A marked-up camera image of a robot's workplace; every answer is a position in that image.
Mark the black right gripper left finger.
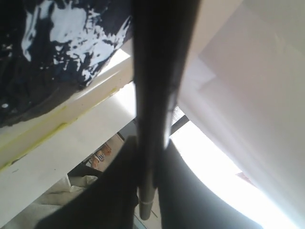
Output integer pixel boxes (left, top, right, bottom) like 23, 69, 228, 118
36, 136, 138, 229

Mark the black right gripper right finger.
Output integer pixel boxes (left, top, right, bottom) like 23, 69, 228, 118
156, 142, 261, 229

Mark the black paintbrush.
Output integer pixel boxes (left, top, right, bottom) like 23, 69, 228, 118
132, 0, 201, 220

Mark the white paint tray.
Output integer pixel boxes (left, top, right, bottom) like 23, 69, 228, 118
0, 0, 132, 168

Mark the person in white shirt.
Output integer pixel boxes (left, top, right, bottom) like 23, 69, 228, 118
0, 140, 112, 229

